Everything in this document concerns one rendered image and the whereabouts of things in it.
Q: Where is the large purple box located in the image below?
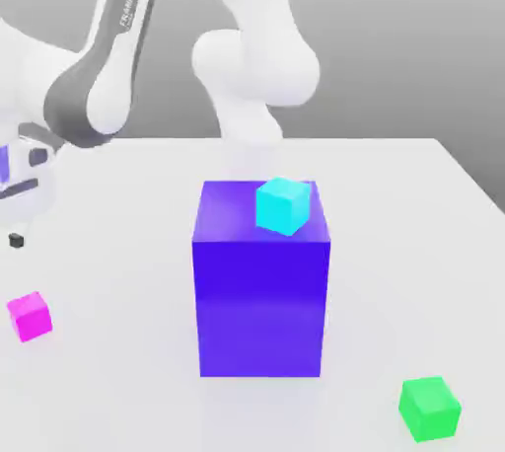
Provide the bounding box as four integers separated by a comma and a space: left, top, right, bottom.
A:
191, 180, 331, 379

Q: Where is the small cyan cube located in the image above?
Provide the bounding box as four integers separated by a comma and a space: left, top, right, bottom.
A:
254, 177, 313, 238

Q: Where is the small green cube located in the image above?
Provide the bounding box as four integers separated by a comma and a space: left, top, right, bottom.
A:
397, 375, 464, 444

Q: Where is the small magenta cube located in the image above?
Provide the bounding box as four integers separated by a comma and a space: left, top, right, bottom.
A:
6, 290, 54, 343

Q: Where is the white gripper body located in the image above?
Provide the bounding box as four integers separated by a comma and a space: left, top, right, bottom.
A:
0, 166, 57, 233

